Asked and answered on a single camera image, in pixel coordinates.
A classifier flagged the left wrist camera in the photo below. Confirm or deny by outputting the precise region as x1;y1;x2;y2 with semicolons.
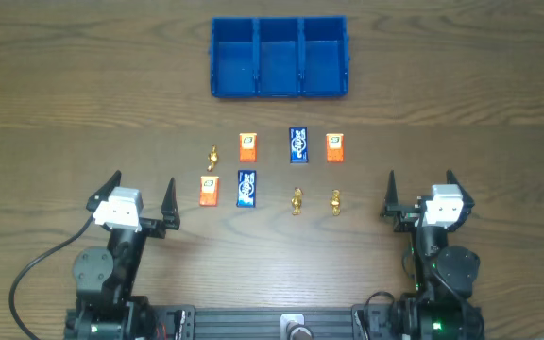
92;186;145;233

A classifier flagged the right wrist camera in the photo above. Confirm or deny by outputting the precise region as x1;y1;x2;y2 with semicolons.
423;183;465;227

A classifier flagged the mounting rail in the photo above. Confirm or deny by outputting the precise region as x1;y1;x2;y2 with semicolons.
63;304;485;340

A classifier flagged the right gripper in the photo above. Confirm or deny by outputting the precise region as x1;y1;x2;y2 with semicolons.
379;169;476;233

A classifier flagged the blue tray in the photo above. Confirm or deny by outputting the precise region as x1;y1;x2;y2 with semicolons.
209;15;350;99

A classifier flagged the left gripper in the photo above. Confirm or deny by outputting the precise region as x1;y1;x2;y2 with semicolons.
86;169;181;240

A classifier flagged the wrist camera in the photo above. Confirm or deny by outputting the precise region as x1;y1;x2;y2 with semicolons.
423;183;465;227
92;186;145;233

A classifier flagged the orange candy box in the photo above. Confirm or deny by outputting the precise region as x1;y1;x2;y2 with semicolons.
238;132;259;163
325;132;346;163
198;175;220;208

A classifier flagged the blue candy pack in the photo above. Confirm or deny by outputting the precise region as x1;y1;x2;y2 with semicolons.
288;126;310;164
235;169;258;209

